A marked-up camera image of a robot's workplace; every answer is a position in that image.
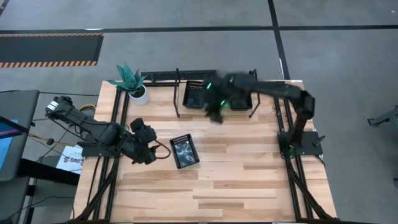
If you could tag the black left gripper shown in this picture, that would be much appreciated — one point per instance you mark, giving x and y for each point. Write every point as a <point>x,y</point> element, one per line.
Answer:
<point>143,146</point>

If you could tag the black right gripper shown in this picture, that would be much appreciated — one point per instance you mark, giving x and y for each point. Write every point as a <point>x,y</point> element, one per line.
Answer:
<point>222,90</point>

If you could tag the black slotted plastic basket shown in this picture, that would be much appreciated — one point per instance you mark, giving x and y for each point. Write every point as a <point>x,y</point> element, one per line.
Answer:
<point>184,152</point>
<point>242,104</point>
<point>194,98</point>

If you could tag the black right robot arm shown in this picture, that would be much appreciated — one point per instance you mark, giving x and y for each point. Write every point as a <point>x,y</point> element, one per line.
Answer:
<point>280,90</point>

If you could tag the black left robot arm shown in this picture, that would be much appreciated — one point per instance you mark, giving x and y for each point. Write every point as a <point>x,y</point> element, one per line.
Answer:
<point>93,129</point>

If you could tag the white round plant pot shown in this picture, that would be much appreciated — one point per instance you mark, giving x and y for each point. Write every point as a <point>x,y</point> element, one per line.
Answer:
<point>141,97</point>

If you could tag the black perforated metal panel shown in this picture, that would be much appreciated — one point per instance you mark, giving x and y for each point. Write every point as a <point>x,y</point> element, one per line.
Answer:
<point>161,74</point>

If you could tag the green snake plant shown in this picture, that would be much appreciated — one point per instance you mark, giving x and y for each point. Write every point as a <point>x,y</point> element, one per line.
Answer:
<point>129,79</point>

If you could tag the white printed paper sheet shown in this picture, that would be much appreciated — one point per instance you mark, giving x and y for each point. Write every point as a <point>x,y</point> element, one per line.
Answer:
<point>70,161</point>

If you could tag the black wide bar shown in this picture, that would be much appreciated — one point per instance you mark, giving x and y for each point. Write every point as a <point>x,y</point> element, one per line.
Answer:
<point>46,171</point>

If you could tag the grey desk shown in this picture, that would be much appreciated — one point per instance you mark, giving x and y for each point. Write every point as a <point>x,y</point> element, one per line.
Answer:
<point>21,105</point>

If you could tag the black hazard-striped floor mat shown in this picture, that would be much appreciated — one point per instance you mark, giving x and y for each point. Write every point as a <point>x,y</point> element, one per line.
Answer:
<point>46,48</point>

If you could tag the blue panel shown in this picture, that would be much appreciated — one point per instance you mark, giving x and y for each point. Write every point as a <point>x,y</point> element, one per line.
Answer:
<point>4,149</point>

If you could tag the grey cabinet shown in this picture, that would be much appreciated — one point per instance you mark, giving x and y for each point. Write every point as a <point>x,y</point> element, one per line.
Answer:
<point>12,199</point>

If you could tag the dark grey floor stand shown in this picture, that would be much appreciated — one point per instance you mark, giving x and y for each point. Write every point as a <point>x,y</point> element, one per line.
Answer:
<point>385,118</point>

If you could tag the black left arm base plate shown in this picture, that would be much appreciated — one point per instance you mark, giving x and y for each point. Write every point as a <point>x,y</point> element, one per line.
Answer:
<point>93,152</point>

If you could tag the black aluminium rig frame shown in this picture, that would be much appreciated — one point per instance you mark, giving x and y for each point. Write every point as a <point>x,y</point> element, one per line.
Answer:
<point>286,118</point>

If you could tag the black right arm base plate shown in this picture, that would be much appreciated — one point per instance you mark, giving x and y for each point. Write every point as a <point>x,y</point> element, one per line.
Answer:
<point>311,146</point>

